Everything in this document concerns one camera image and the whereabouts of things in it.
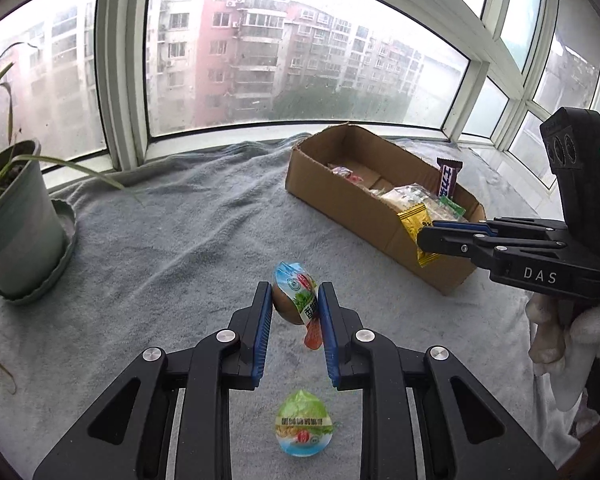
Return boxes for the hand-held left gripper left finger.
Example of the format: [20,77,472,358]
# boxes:
[32,281,273,480]

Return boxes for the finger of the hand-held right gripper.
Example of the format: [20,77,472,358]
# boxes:
[432,216,567,239]
[417,226,570,272]

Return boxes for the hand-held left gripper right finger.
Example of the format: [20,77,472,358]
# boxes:
[317,282,558,480]

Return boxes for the brown chocolate bar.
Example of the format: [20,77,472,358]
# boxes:
[436,156,465,201]

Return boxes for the brown egg snack packet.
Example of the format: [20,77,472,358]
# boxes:
[271,261,323,350]

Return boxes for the yellow candy packet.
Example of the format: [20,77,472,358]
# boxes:
[397,201,446,266]

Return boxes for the cardboard box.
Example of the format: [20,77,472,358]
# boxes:
[285,124,487,296]

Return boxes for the pink small snack packet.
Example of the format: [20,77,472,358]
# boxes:
[327,162,366,186]

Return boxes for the person's right hand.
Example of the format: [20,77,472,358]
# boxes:
[525,292,600,411]

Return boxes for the small green white candy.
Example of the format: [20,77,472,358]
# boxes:
[437,195,467,221]

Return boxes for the clear cracker packet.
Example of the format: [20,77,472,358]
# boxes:
[380,182,438,216]

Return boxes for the green egg packet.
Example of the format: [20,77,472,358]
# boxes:
[275,388,335,457]

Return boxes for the grey towel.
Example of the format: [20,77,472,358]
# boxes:
[0,132,596,480]

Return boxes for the green pot saucer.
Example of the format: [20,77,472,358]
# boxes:
[0,199,78,306]

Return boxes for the grey-green plant pot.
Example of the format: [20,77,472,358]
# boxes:
[0,139,66,298]

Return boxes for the apartment buildings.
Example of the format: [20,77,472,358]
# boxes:
[0,0,471,156]

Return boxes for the green spider plant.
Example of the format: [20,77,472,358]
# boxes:
[0,42,143,396]

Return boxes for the white window frame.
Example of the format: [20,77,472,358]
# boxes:
[0,0,600,206]

